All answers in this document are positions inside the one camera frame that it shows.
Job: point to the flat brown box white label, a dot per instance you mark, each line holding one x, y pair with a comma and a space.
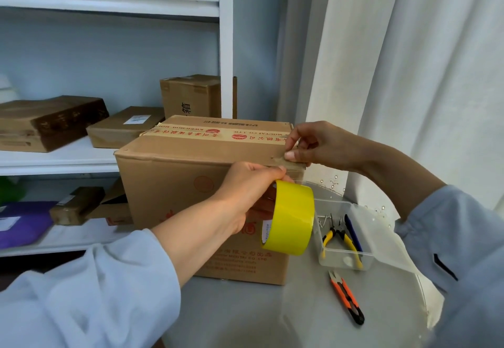
114, 135

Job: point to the person's left hand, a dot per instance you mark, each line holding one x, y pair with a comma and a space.
244, 190

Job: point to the person's right hand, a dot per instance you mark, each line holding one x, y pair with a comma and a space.
330, 147

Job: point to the open cardboard box red print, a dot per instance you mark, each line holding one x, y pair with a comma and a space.
114, 210

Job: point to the clear plastic container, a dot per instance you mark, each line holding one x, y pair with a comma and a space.
334, 259

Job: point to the brown cardboard box red print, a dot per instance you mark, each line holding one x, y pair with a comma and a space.
165, 178

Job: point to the person's right forearm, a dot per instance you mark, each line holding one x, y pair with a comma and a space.
453, 241

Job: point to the upright small cardboard box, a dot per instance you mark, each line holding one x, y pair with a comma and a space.
189, 96

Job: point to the yellow tape roll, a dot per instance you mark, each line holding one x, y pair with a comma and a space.
293, 218

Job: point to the white curtain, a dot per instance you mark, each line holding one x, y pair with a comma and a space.
433, 64

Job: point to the small taped brown parcel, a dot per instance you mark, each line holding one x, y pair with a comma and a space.
75, 206

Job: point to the white foam box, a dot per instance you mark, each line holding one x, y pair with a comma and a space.
8, 92

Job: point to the green object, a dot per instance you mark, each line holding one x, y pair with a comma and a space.
10, 190

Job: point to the orange thread snips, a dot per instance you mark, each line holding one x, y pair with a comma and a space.
346, 298

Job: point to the person's left forearm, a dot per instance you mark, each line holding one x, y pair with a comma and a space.
86, 296

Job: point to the dark brown flat box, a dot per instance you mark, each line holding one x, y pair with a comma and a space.
43, 119

